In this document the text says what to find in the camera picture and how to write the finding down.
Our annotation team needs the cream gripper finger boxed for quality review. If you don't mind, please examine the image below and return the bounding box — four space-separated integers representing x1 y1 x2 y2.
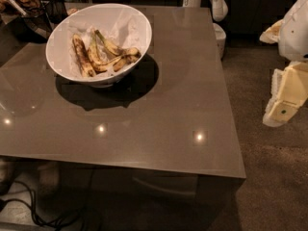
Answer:
259 19 283 44
263 62 308 127

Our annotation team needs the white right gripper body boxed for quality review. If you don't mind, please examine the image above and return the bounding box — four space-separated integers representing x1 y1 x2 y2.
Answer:
278 0 308 62

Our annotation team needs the spotted brown banana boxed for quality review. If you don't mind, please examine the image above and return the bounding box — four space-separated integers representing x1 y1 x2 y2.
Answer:
94 30 141 59

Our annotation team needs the white paper in bowl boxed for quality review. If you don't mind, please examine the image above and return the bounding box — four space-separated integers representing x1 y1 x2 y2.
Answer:
71 16 144 81

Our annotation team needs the small banana piece front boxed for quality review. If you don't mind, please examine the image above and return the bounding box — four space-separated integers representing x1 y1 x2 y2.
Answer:
113 58 126 72

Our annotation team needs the white ceramic bowl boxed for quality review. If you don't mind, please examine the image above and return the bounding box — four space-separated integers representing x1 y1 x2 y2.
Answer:
45 4 152 87

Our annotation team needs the spotted banana middle curved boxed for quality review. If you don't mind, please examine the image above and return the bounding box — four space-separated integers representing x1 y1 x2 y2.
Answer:
88 33 122 72

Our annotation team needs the spotted banana far left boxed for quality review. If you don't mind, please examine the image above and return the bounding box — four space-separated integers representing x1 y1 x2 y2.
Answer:
72 34 96 77

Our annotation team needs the white round robot vacuum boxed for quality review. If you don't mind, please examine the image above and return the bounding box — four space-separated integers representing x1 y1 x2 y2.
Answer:
213 23 226 58

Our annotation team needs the black mesh cup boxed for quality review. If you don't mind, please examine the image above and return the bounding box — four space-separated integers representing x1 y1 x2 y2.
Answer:
42 0 68 24

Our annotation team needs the dark tray with clutter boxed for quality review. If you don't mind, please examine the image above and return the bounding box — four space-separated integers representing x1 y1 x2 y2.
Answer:
4 0 52 40

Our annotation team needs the black cable on floor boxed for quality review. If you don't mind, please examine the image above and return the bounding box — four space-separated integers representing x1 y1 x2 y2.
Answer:
0 180 97 231

